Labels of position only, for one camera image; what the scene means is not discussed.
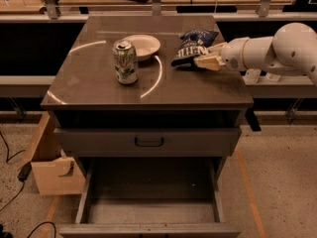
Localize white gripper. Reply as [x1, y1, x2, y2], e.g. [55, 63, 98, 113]
[194, 38, 249, 71]

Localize blue chip bag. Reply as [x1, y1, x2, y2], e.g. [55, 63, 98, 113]
[171, 29, 218, 67]

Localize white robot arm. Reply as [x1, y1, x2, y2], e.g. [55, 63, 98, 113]
[194, 23, 317, 85]

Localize grey drawer cabinet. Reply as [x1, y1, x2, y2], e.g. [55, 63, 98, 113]
[40, 14, 255, 238]

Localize closed grey upper drawer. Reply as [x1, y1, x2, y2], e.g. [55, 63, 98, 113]
[54, 128, 241, 158]

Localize open grey lower drawer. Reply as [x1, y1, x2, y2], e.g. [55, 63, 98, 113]
[59, 158, 240, 238]

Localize left clear sanitizer bottle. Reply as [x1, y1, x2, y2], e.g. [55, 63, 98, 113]
[245, 68, 262, 84]

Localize clear sanitizer bottle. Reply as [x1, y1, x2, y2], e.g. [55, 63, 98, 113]
[265, 72, 280, 82]
[245, 68, 262, 84]

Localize right clear sanitizer bottle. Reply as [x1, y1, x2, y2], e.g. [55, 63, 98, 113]
[265, 72, 280, 82]

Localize white bowl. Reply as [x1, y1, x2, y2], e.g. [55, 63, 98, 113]
[126, 35, 160, 61]

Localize green white soda can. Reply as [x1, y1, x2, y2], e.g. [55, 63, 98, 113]
[113, 39, 139, 84]

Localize wooden box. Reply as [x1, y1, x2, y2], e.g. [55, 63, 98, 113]
[19, 112, 85, 195]

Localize black floor cable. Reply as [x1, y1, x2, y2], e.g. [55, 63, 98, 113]
[0, 129, 33, 214]

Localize black cable bottom left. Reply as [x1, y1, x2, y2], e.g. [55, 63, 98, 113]
[26, 220, 57, 238]

